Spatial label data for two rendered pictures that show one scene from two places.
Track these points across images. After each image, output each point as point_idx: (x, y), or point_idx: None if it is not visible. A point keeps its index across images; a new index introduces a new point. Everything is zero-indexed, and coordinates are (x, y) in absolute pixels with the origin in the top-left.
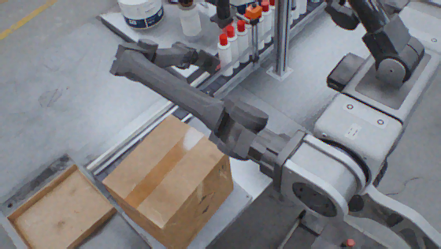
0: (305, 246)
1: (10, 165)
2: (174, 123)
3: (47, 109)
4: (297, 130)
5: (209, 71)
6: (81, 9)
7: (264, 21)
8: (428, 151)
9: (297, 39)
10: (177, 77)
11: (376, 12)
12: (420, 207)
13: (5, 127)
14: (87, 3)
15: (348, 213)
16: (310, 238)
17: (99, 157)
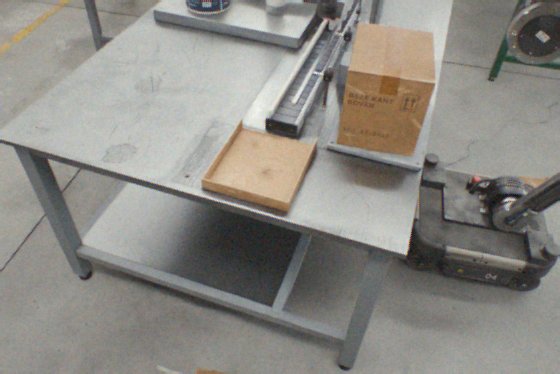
0: (437, 199)
1: (153, 145)
2: (370, 26)
3: (156, 94)
4: None
5: (336, 15)
6: (22, 75)
7: None
8: (469, 121)
9: (367, 5)
10: (282, 45)
11: None
12: (490, 162)
13: (112, 118)
14: (28, 67)
15: (545, 59)
16: (437, 192)
17: (257, 115)
